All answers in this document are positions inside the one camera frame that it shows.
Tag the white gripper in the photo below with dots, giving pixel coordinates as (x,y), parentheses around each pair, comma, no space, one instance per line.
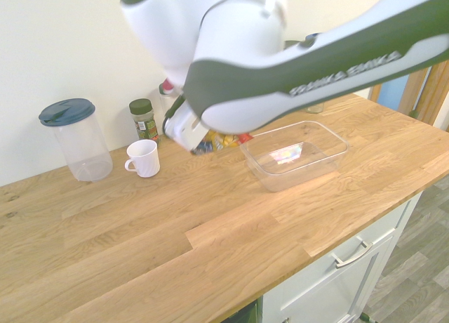
(182,126)

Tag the colourful chip bag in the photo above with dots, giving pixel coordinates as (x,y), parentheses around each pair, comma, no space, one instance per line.
(222,140)

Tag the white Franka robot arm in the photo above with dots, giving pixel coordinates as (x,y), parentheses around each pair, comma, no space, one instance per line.
(245,31)

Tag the clear plastic rectangular container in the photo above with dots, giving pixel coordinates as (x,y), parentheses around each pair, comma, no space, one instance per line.
(294,161)

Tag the clear bottle with green lid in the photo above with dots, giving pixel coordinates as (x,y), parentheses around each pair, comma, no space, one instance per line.
(164,100)

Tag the spice jar with dark lid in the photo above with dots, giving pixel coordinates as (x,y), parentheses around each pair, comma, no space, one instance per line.
(144,124)

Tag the white ceramic mug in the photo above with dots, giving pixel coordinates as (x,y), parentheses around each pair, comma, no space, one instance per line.
(144,159)

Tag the clear pitcher with blue lid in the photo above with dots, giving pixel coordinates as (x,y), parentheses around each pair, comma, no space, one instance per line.
(79,144)

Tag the stainless steel dishwasher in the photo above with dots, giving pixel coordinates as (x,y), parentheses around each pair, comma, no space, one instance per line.
(247,314)

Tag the white cabinet with drawer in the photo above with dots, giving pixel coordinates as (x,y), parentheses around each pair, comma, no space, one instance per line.
(333,291)

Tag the wooden door frame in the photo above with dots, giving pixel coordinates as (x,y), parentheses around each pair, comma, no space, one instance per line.
(429,91)

